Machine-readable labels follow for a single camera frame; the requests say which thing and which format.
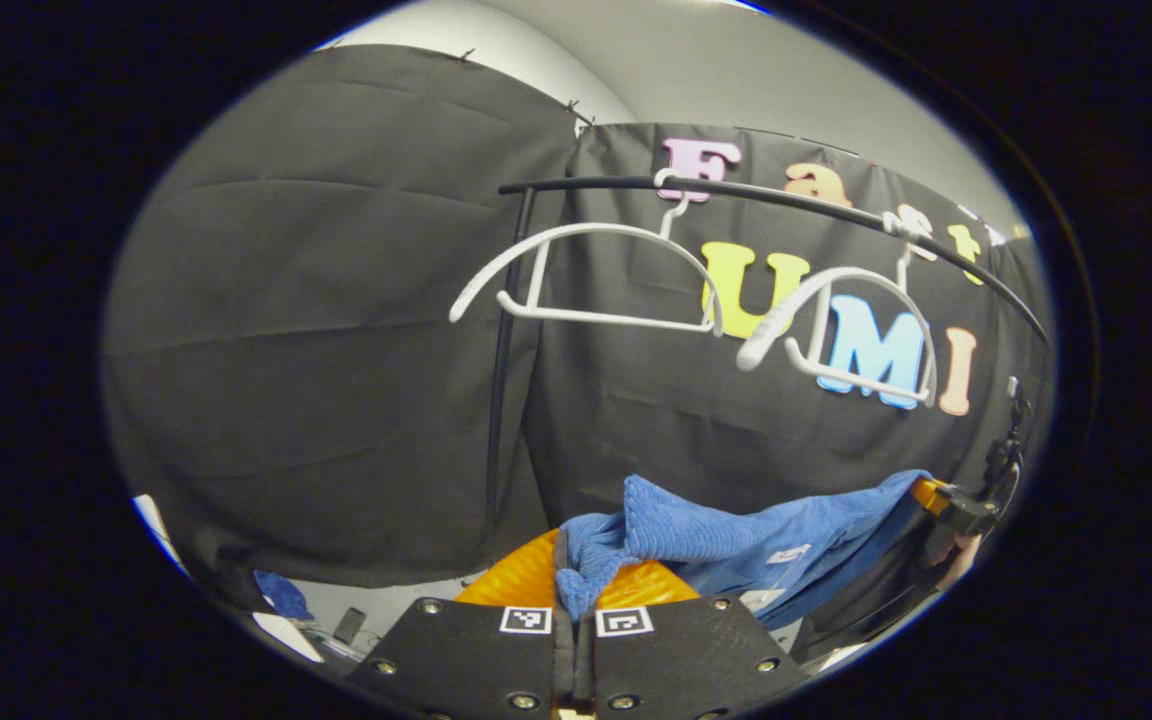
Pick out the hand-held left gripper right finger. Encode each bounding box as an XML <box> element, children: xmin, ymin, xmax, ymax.
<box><xmin>576</xmin><ymin>560</ymin><xmax>812</xmax><ymax>720</ymax></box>

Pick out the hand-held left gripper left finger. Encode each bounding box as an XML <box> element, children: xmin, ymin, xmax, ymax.
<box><xmin>344</xmin><ymin>528</ymin><xmax>577</xmax><ymax>720</ymax></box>

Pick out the blue corduroy jacket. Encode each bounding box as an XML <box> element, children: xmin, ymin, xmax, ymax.
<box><xmin>556</xmin><ymin>470</ymin><xmax>937</xmax><ymax>631</ymax></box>

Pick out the white plastic hanger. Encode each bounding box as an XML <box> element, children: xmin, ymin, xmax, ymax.
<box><xmin>736</xmin><ymin>212</ymin><xmax>939</xmax><ymax>409</ymax></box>
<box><xmin>449</xmin><ymin>168</ymin><xmax>724</xmax><ymax>338</ymax></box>

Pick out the black clothes rack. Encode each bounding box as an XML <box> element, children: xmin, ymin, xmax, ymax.
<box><xmin>484</xmin><ymin>176</ymin><xmax>1050</xmax><ymax>541</ymax></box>

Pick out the blue cloth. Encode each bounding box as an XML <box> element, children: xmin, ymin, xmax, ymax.
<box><xmin>254</xmin><ymin>570</ymin><xmax>316</xmax><ymax>622</ymax></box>

